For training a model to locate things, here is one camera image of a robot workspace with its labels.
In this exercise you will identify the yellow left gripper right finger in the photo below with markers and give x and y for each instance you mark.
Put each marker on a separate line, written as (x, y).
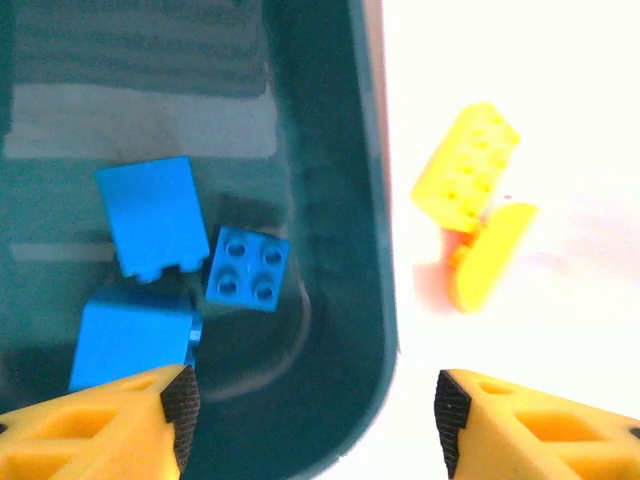
(540, 445)

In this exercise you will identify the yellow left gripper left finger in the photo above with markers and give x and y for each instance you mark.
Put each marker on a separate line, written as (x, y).
(75, 440)

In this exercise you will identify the blue lego brick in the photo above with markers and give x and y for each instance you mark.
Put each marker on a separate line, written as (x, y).
(150, 215)
(247, 270)
(130, 340)

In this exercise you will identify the curved yellow lego brick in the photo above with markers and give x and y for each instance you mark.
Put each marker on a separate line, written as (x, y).
(492, 255)

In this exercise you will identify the flat blue lego brick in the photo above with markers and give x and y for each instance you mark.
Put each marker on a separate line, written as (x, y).
(247, 270)

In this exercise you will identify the long yellow lego brick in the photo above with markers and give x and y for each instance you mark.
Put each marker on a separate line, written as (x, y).
(465, 170)

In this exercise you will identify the dark teal plastic bin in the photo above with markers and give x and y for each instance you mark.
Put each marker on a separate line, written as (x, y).
(325, 250)

